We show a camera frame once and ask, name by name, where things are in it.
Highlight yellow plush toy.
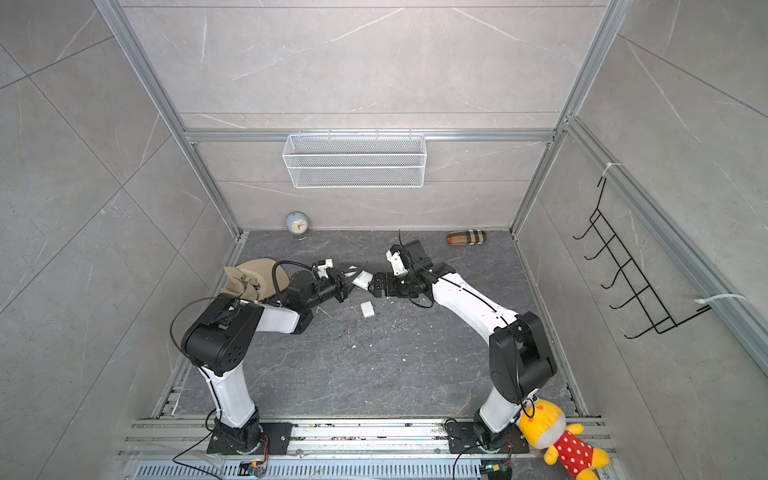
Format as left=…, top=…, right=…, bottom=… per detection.
left=517, top=399, right=611, bottom=480

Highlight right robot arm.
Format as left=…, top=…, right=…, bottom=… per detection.
left=368, top=240, right=557, bottom=448

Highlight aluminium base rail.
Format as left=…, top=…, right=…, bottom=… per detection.
left=113, top=416, right=625, bottom=480

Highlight white battery cover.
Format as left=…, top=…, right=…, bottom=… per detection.
left=360, top=301, right=375, bottom=318

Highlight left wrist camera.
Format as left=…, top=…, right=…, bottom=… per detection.
left=313, top=258, right=333, bottom=279

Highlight beige cap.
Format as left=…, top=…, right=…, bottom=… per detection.
left=220, top=258, right=290, bottom=301

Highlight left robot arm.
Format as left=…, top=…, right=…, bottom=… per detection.
left=180, top=258, right=360, bottom=452

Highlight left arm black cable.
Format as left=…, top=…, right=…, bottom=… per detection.
left=271, top=259, right=316, bottom=298

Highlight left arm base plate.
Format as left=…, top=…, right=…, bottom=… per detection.
left=207, top=422, right=293, bottom=455

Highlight plaid striped slipper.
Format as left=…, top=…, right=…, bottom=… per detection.
left=447, top=229, right=487, bottom=246

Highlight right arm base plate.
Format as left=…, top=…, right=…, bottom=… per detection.
left=443, top=418, right=530, bottom=454

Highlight white remote control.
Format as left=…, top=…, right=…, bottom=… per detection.
left=352, top=270, right=373, bottom=290

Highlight small round grey clock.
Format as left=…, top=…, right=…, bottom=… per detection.
left=285, top=211, right=310, bottom=237

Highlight black wall hook rack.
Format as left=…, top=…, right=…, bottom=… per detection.
left=572, top=178, right=712, bottom=340

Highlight white wire mesh basket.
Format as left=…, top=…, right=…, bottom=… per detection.
left=282, top=133, right=428, bottom=189

